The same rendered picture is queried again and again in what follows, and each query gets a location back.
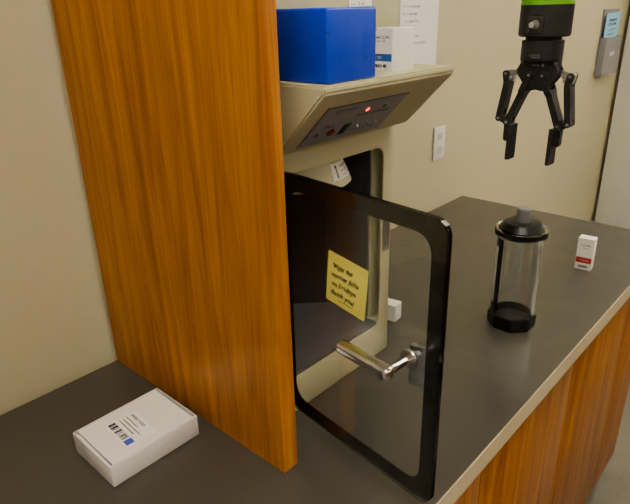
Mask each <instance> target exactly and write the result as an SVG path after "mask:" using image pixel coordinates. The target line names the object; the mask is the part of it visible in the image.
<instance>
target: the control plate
mask: <svg viewBox="0 0 630 504"><path fill-rule="evenodd" d="M408 94H409V92H407V93H402V94H397V95H392V96H387V97H383V98H378V99H373V100H368V101H363V102H358V103H353V104H349V105H344V106H339V107H334V108H329V109H327V111H326V112H325V113H324V114H323V116H322V117H321V118H320V120H319V121H318V122H317V123H316V125H315V126H314V127H313V128H312V130H311V131H310V132H309V133H308V135H307V136H306V137H305V138H304V140H303V141H302V142H301V143H300V145H299V146H298V147H297V148H296V149H298V148H302V147H306V146H310V145H314V144H317V143H321V142H325V141H329V140H333V139H336V138H340V137H344V136H348V135H352V134H355V133H359V132H363V131H367V130H371V129H374V128H377V127H378V126H379V125H380V124H381V123H382V122H383V121H384V120H385V119H386V118H387V117H388V115H389V114H390V113H391V112H392V111H393V110H394V109H395V108H396V107H397V106H398V105H399V103H400V102H401V101H402V100H403V99H404V98H405V97H406V96H407V95H408ZM385 103H388V104H387V105H386V106H385V107H384V108H382V106H383V105H384V104H385ZM368 107H371V108H370V109H369V110H368V111H366V112H365V110H366V109H367V108H368ZM377 118H378V123H376V122H373V121H374V120H375V119H377ZM366 121H369V122H368V123H369V125H366V124H365V125H364V123H365V122H366ZM348 123H352V124H351V125H350V126H349V127H348V128H347V130H346V131H345V132H344V133H342V134H338V135H337V133H338V132H339V131H340V130H341V128H342V127H343V126H344V125H345V124H348ZM357 123H359V127H358V128H357V127H354V126H355V124H357ZM331 129H334V130H335V132H334V133H333V134H332V135H331V136H327V135H326V133H327V132H328V131H329V130H331ZM317 133H319V136H318V137H316V138H313V136H314V135H315V134H317Z"/></svg>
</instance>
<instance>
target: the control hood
mask: <svg viewBox="0 0 630 504"><path fill-rule="evenodd" d="M454 68H455V67H453V65H435V64H413V68H412V69H406V70H398V71H380V70H375V76H374V77H372V78H366V79H360V80H354V81H348V82H341V83H335V84H329V85H327V84H314V83H302V82H289V81H280V100H281V121H282V142H283V155H284V154H288V153H291V152H295V151H299V150H303V149H306V148H310V147H314V146H318V145H321V144H325V143H329V142H333V141H336V140H340V139H344V138H348V137H351V136H355V135H359V134H363V133H366V132H370V131H374V130H378V129H381V128H385V127H389V126H393V125H396V124H400V123H404V122H406V121H407V120H408V119H409V118H410V117H411V116H412V115H413V114H414V113H415V112H416V111H417V110H418V109H419V108H420V107H421V106H422V105H423V104H424V103H425V102H426V101H427V100H428V99H429V98H430V97H431V96H432V94H433V93H434V92H435V91H436V90H437V89H438V88H439V87H440V86H441V85H442V84H443V83H444V82H445V81H446V80H447V79H448V78H449V77H450V76H451V75H452V74H453V71H454ZM407 92H409V94H408V95H407V96H406V97H405V98H404V99H403V100H402V101H401V102H400V103H399V105H398V106H397V107H396V108H395V109H394V110H393V111H392V112H391V113H390V114H389V115H388V117H387V118H386V119H385V120H384V121H383V122H382V123H381V124H380V125H379V126H378V127H377V128H374V129H371V130H367V131H363V132H359V133H355V134H352V135H348V136H344V137H340V138H336V139H333V140H329V141H325V142H321V143H317V144H314V145H310V146H306V147H302V148H298V149H296V148H297V147H298V146H299V145H300V143H301V142H302V141H303V140H304V138H305V137H306V136H307V135H308V133H309V132H310V131H311V130H312V128H313V127H314V126H315V125H316V123H317V122H318V121H319V120H320V118H321V117H322V116H323V114H324V113H325V112H326V111H327V109H329V108H334V107H339V106H344V105H349V104H353V103H358V102H363V101H368V100H373V99H378V98H383V97H387V96H392V95H397V94H402V93H407Z"/></svg>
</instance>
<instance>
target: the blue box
mask: <svg viewBox="0 0 630 504"><path fill-rule="evenodd" d="M276 16H277V37H278V58H279V79H280V81H289V82H302V83H314V84H327V85H329V84H335V83H341V82H348V81H354V80H360V79H366V78H372V77H374V76H375V50H376V30H377V29H376V8H375V7H374V6H365V7H326V8H292V9H276Z"/></svg>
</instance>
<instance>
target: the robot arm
mask: <svg viewBox="0 0 630 504"><path fill-rule="evenodd" d="M575 3H576V0H521V10H520V20H519V29H518V36H519V37H526V40H522V46H521V55H520V65H519V66H518V68H517V69H514V70H512V69H509V70H505V71H503V87H502V91H501V95H500V99H499V104H498V108H497V112H496V116H495V119H496V121H500V122H502V123H503V124H504V130H503V140H504V141H506V148H505V157H504V159H506V160H509V159H511V158H513V157H514V154H515V145H516V136H517V127H518V123H514V122H515V118H516V117H517V115H518V113H519V111H520V109H521V107H522V105H523V103H524V101H525V99H526V97H527V95H528V94H529V92H530V91H531V90H538V91H543V93H544V96H545V97H546V100H547V104H548V108H549V112H550V116H551V119H552V123H553V127H554V128H552V129H549V134H548V142H547V149H546V157H545V164H544V165H545V166H549V165H551V164H553V163H554V160H555V153H556V147H559V146H560V145H561V143H562V136H563V131H564V129H566V128H570V127H572V126H574V125H575V84H576V81H577V78H578V73H577V72H574V73H571V72H567V71H564V69H563V67H562V60H563V54H564V47H565V40H563V39H562V37H568V36H570V35H571V32H572V25H573V18H574V10H575ZM517 75H518V76H519V78H520V80H521V81H522V83H521V85H520V87H519V89H518V93H517V95H516V97H515V99H514V101H513V103H512V105H511V107H510V109H509V111H508V107H509V103H510V99H511V94H512V90H513V86H514V80H516V77H517ZM560 77H562V82H563V83H564V120H563V116H562V112H561V108H560V104H559V100H558V96H557V88H556V84H555V83H556V82H557V81H558V80H559V78H560ZM507 111H508V113H507Z"/></svg>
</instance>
